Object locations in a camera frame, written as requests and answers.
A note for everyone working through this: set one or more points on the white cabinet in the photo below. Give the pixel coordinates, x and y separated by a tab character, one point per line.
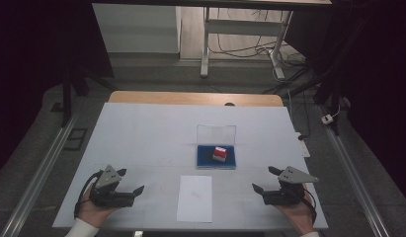
138	29

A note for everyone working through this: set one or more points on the red and white stamp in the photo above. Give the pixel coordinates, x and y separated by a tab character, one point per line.
220	154

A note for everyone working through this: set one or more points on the person's left hand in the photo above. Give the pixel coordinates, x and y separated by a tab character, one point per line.
92	213

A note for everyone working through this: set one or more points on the black metal stand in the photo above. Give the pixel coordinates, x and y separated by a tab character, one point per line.
67	95
332	95

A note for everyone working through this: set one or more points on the wooden table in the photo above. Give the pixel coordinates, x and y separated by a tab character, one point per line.
190	98

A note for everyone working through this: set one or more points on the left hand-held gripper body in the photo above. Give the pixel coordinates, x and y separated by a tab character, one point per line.
106	194

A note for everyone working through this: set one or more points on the white desk frame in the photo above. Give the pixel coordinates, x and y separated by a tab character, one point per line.
243	28

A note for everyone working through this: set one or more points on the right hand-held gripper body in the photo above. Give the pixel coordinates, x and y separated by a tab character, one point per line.
286	197

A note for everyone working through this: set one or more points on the aluminium rail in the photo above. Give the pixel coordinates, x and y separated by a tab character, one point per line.
352	174
39	177

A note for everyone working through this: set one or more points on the clear box with blue pad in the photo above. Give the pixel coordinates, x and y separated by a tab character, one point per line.
207	158

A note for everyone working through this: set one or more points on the white paper sheet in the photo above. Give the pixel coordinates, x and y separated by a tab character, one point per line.
194	200

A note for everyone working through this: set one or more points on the person's right hand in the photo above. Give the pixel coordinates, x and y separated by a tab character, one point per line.
299	215

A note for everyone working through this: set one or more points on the white power adapter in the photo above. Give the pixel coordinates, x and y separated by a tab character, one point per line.
327	119

